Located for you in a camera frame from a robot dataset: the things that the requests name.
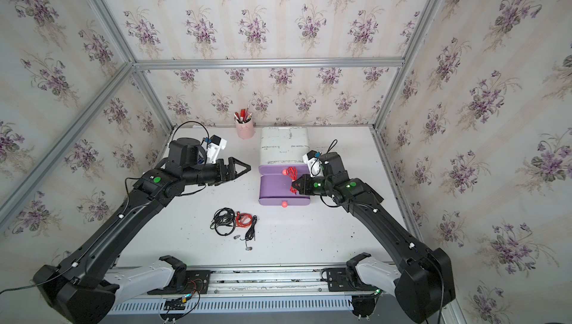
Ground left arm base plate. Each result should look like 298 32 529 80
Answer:
147 270 212 295

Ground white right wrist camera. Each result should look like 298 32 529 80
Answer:
302 150 322 177

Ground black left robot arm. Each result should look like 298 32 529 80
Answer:
29 136 251 323

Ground pink pen cup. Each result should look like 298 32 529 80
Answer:
235 120 255 139

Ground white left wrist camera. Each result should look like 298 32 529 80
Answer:
206 135 227 164

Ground black wired earphones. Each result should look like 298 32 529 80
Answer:
233 215 258 251
210 207 236 237

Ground red pens in cup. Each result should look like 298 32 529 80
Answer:
234 108 253 124

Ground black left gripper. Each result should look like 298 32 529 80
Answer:
180 156 251 187

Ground red wired earphones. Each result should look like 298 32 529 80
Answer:
235 212 254 228
286 166 298 182

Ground white drawer cabinet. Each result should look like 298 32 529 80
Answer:
260 127 310 166

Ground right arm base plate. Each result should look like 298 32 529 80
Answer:
320 267 380 292

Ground purple top drawer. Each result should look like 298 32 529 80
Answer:
259 163 309 176

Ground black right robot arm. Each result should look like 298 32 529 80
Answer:
292 151 456 323

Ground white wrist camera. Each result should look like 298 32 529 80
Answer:
206 135 227 164
302 150 322 177

